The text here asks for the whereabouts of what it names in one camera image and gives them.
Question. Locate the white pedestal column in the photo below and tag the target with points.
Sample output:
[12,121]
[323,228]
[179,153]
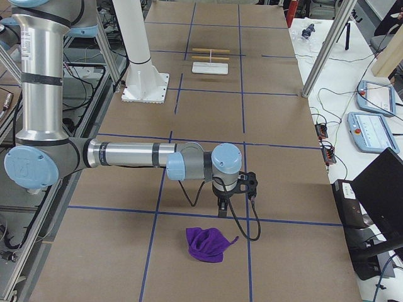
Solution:
[143,82]

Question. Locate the lower teach pendant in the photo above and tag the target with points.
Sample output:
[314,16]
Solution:
[371,133]

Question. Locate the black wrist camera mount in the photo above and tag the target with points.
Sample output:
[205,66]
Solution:
[247,184]

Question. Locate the upper orange connector box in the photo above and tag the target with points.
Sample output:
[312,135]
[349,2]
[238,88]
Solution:
[321,130]

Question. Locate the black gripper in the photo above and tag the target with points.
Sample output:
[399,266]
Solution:
[221,195]

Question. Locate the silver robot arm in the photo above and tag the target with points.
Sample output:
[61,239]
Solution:
[45,153]

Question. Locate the purple towel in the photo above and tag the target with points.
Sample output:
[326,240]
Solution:
[207,245]

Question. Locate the black monitor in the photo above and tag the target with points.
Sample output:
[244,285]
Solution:
[379,190]

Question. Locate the orange connector box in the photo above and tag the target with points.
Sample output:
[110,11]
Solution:
[321,130]
[328,155]

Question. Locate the upper teach pendant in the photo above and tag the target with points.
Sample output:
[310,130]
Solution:
[376,98]

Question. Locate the teach pendant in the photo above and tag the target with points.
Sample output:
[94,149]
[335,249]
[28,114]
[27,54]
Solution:
[371,133]
[376,98]

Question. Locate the lower orange connector box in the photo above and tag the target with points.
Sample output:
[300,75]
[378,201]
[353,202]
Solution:
[328,155]

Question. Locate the near wooden rack rod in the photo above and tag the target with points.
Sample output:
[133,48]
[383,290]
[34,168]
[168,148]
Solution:
[210,59]

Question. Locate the black computer case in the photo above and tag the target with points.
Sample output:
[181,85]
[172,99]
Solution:
[349,209]

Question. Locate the aluminium frame post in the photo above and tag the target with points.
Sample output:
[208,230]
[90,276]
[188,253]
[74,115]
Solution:
[335,30]

